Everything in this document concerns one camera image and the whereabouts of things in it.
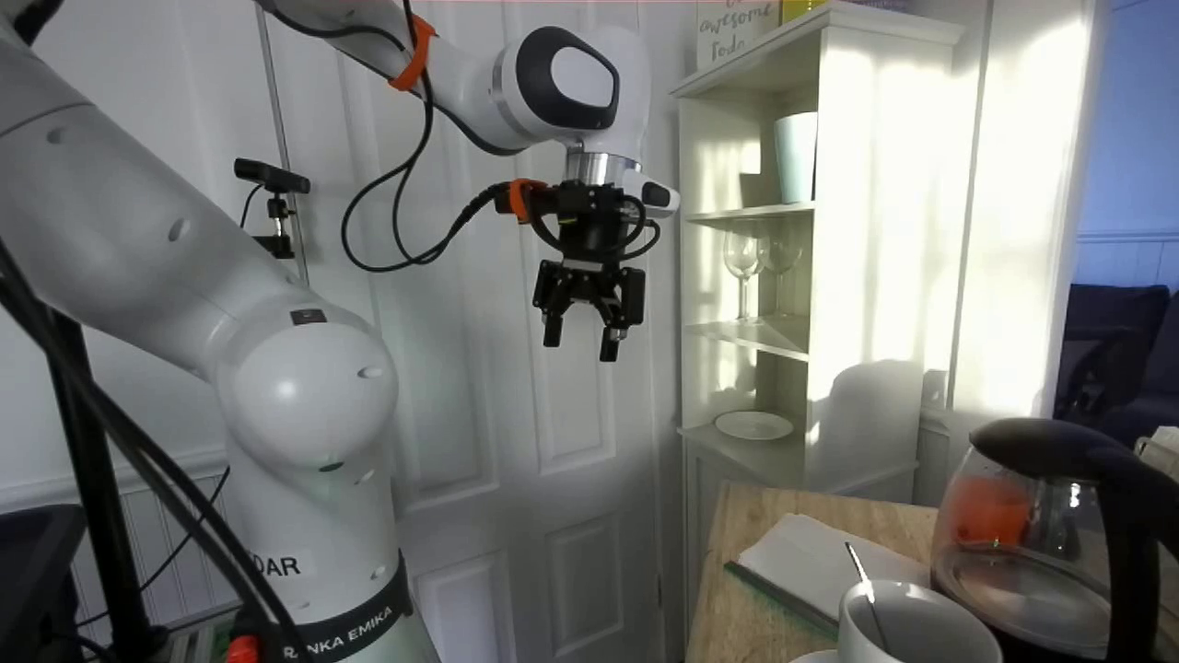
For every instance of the white shelf cabinet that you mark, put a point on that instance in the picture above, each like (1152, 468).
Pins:
(887, 184)

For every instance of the white mug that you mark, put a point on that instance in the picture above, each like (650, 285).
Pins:
(932, 621)

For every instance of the clear wine glass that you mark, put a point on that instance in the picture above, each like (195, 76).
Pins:
(742, 260)

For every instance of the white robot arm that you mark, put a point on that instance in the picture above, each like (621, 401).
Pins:
(121, 221)

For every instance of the white plate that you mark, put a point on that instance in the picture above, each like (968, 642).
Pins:
(753, 424)

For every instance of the black tripod pole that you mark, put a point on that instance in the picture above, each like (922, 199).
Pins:
(93, 490)

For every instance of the white lettered sign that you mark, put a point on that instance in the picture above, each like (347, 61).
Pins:
(734, 39)

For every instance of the black camera on stand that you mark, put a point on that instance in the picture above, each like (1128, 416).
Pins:
(271, 176)

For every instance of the yellow cup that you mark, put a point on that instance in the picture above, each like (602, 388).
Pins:
(798, 9)

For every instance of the silver electric kettle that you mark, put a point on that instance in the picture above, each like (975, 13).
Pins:
(1105, 464)

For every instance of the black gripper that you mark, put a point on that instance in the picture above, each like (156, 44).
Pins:
(594, 226)

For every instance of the white notebook green edge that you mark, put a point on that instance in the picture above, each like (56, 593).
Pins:
(810, 566)

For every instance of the metal spoon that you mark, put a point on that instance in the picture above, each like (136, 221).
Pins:
(858, 575)

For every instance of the dark sofa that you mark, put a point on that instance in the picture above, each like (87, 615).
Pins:
(1109, 354)

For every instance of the black box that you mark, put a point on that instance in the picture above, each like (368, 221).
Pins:
(38, 589)

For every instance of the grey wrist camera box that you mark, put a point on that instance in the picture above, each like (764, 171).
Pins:
(656, 193)

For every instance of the teal cup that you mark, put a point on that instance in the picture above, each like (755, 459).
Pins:
(798, 158)

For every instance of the white panel door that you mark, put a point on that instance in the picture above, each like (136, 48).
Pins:
(490, 416)

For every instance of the orange cup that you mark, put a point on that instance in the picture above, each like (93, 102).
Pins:
(993, 518)

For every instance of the power strip red switch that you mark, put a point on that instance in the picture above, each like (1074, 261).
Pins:
(195, 640)

